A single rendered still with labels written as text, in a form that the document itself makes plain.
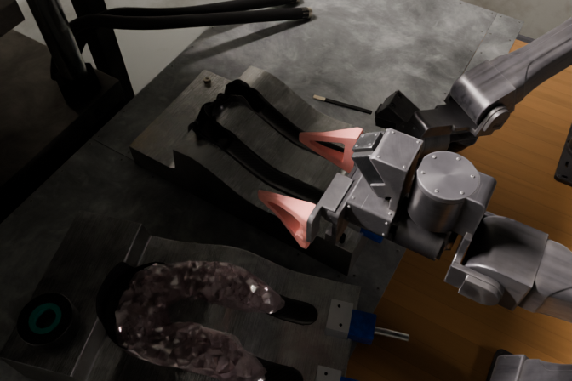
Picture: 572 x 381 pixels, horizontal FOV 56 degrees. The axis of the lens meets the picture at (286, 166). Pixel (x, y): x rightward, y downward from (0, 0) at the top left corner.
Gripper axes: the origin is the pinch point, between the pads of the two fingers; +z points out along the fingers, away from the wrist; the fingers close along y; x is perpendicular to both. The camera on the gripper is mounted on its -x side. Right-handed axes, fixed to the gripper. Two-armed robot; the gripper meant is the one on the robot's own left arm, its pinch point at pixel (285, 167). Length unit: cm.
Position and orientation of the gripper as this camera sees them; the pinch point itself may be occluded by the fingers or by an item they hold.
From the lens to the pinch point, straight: 63.2
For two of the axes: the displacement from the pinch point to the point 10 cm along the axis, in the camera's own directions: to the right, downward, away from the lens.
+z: -8.7, -3.8, 3.1
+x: 0.2, 6.0, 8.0
